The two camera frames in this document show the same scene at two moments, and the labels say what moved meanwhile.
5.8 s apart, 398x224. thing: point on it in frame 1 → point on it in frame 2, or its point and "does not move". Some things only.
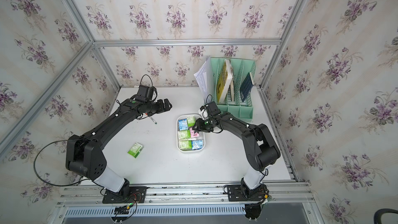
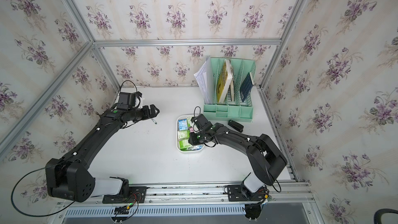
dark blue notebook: [246, 86] does not move
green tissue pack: [190, 121] does not move
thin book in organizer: [232, 89] does not move
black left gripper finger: [167, 105] → [153, 109]
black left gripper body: [156, 107] → [140, 114]
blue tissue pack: [197, 144] does not move
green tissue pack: [136, 150] → [184, 145]
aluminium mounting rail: [281, 194] does not move
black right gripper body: [203, 125] → [197, 138]
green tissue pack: [184, 135] does not move
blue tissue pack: [183, 124] does not move
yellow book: [224, 81] does not move
